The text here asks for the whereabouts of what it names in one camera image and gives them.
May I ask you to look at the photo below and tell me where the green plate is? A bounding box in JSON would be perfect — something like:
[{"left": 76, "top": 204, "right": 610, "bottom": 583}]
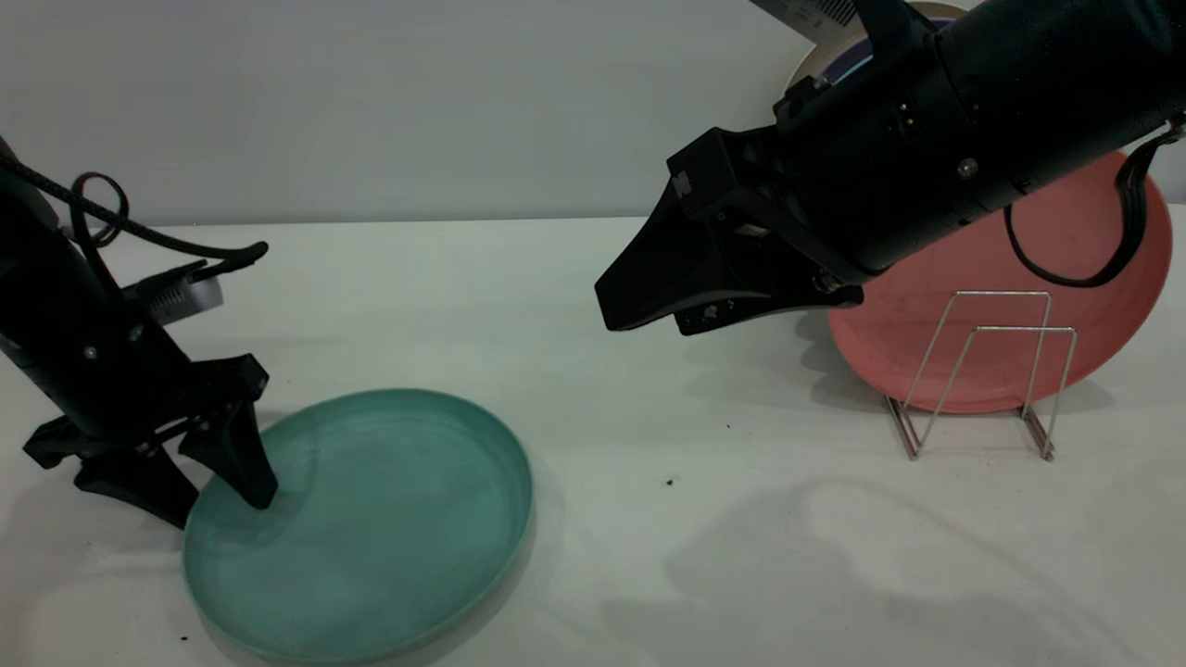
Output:
[{"left": 182, "top": 388, "right": 536, "bottom": 665}]

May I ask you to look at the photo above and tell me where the pink plate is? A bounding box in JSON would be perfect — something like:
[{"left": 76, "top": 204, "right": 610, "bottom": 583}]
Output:
[{"left": 827, "top": 153, "right": 1173, "bottom": 415}]

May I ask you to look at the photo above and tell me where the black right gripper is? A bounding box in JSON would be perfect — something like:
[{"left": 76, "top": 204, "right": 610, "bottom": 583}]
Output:
[{"left": 595, "top": 32, "right": 983, "bottom": 336}]

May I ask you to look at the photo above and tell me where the beige plate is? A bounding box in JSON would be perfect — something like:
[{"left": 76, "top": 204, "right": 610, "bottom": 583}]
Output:
[{"left": 783, "top": 0, "right": 969, "bottom": 94}]

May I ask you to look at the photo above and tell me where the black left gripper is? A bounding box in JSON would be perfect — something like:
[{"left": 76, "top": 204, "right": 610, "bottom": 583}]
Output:
[{"left": 23, "top": 320, "right": 279, "bottom": 529}]

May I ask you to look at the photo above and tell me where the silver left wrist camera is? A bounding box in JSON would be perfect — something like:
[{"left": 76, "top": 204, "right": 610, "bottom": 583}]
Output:
[{"left": 123, "top": 264, "right": 225, "bottom": 325}]

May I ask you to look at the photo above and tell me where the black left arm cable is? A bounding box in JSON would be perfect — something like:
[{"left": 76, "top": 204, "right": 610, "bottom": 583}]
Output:
[{"left": 0, "top": 153, "right": 270, "bottom": 279}]

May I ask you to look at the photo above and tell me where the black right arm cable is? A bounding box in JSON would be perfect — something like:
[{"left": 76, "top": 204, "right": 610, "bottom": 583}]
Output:
[{"left": 1005, "top": 120, "right": 1186, "bottom": 288}]

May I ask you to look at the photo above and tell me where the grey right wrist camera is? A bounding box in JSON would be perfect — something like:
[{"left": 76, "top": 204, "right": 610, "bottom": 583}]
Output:
[{"left": 751, "top": 0, "right": 863, "bottom": 43}]

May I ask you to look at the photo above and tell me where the dark navy plate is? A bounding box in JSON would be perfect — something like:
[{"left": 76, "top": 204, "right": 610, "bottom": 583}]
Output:
[{"left": 827, "top": 17, "right": 966, "bottom": 86}]

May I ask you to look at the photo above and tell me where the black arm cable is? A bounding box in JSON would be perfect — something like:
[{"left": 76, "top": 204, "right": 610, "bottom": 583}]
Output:
[
  {"left": 0, "top": 153, "right": 270, "bottom": 279},
  {"left": 1005, "top": 120, "right": 1186, "bottom": 288}
]

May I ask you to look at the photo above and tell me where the metal wire plate rack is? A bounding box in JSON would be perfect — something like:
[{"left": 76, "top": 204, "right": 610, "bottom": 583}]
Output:
[{"left": 885, "top": 291, "right": 1079, "bottom": 463}]

